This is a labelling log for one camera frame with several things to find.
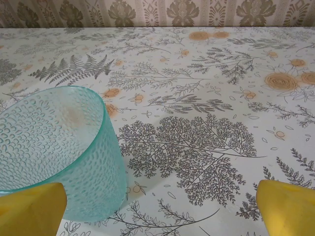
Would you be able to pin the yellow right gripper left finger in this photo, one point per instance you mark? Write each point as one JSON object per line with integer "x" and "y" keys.
{"x": 29, "y": 211}

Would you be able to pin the floral patterned tablecloth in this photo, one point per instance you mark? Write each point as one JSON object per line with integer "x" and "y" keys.
{"x": 197, "y": 98}

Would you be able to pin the teal textured plastic cup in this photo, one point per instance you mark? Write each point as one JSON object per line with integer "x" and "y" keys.
{"x": 61, "y": 137}

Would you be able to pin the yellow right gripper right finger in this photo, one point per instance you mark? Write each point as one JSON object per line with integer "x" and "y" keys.
{"x": 288, "y": 211}

